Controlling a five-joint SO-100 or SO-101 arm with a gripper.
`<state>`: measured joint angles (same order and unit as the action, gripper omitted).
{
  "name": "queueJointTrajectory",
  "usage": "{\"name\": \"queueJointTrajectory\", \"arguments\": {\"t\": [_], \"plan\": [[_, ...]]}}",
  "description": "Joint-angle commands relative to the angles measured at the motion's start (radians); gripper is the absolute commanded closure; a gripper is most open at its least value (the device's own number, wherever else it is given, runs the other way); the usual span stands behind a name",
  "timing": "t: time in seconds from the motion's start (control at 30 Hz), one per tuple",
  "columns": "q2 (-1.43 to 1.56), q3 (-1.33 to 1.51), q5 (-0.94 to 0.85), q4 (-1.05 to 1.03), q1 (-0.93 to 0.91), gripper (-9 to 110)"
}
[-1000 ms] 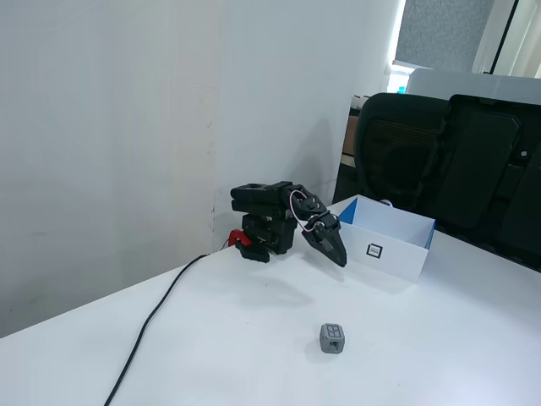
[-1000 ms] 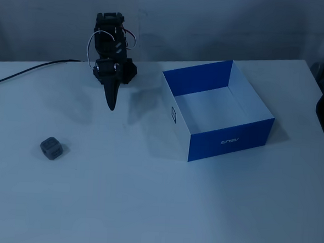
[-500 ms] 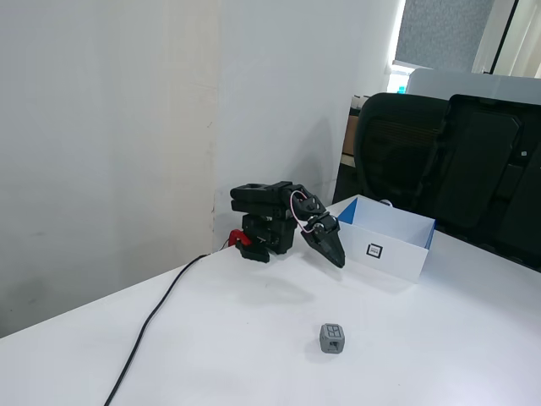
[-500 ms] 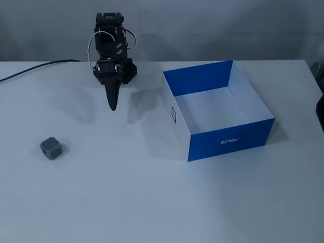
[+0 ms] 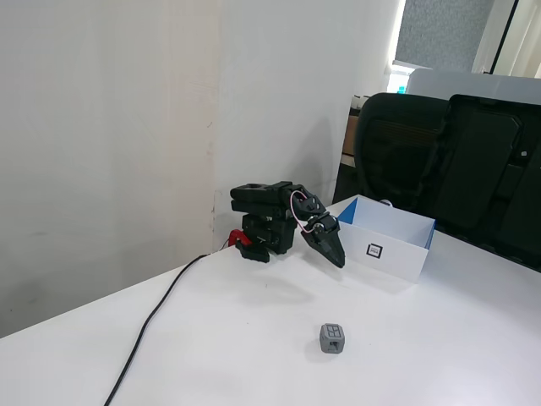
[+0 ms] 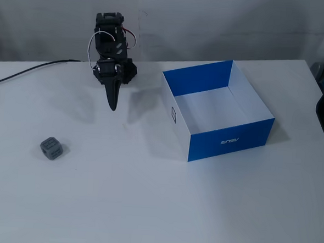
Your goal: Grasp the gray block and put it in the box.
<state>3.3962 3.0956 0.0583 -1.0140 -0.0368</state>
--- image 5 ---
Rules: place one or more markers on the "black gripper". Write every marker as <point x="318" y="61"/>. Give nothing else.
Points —
<point x="326" y="238"/>

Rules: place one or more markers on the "gray block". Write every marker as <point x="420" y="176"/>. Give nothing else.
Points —
<point x="332" y="339"/>

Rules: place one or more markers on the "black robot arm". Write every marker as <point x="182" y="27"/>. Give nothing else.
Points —
<point x="258" y="199"/>

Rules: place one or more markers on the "blue white cardboard box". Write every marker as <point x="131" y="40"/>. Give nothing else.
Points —
<point x="401" y="262"/>

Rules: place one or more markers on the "red table clamp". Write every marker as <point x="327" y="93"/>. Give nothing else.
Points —
<point x="236" y="237"/>

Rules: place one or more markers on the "black office chair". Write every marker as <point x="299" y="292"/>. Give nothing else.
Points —
<point x="393" y="152"/>

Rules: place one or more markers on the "gray window blind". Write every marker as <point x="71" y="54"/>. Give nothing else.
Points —
<point x="439" y="29"/>

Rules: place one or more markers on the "black window frame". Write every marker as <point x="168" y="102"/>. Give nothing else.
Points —
<point x="505" y="34"/>

